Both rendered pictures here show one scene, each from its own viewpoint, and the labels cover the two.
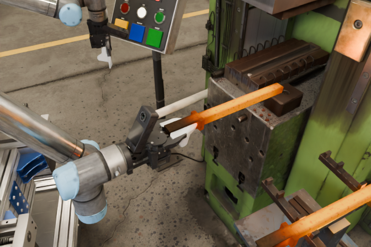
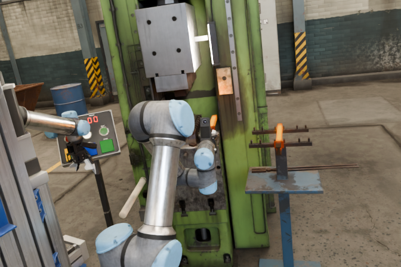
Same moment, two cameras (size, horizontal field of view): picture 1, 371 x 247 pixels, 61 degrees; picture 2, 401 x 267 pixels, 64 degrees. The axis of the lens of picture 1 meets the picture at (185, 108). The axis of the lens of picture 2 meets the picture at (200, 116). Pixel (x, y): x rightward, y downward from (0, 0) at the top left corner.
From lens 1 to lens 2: 1.19 m
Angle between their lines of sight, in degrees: 49
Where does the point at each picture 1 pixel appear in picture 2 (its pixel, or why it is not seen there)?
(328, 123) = (233, 134)
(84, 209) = (213, 175)
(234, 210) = (212, 246)
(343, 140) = (244, 137)
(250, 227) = (252, 186)
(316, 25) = not seen: hidden behind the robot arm
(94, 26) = (75, 146)
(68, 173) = (204, 149)
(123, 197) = not seen: outside the picture
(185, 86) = (81, 229)
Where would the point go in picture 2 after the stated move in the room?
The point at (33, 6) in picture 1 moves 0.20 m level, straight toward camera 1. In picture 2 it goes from (64, 126) to (104, 123)
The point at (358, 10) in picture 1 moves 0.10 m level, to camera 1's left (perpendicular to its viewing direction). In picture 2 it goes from (221, 72) to (212, 75)
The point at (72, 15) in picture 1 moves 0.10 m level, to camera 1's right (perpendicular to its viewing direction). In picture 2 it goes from (86, 126) to (104, 120)
